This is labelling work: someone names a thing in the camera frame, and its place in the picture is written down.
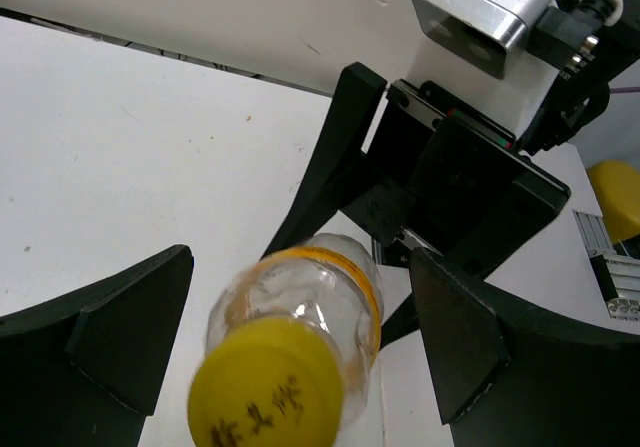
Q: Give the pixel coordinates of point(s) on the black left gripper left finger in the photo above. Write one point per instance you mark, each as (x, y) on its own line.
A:
(86, 368)

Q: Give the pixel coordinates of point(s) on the yellow object in background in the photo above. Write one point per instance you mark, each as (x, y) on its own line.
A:
(616, 186)

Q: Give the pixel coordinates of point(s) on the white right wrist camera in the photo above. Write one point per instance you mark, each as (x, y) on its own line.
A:
(534, 71)

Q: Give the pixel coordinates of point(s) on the small clear bottle yellow cap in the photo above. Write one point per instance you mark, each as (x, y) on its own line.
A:
(289, 348)

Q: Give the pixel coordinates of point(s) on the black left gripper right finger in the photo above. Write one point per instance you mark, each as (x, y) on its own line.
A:
(507, 372)

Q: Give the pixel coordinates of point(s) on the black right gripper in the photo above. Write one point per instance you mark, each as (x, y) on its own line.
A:
(444, 176)

